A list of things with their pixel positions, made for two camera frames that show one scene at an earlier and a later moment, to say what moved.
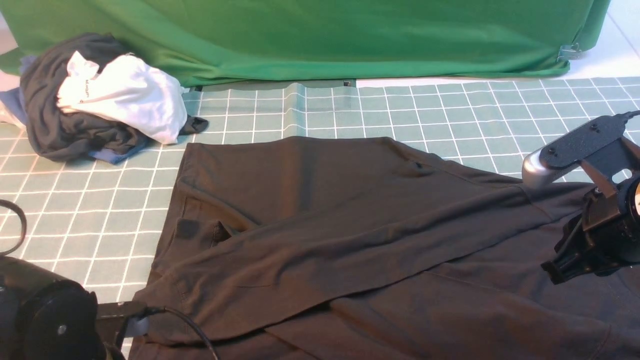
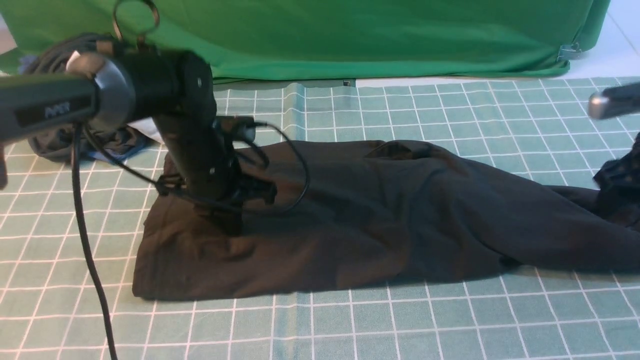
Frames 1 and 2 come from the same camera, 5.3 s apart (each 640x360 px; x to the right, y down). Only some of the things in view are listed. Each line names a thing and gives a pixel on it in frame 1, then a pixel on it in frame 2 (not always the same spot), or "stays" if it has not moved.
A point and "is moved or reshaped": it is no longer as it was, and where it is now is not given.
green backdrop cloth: (211, 42) stays
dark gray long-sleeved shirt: (302, 247) is moved or reshaped
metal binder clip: (568, 52) stays
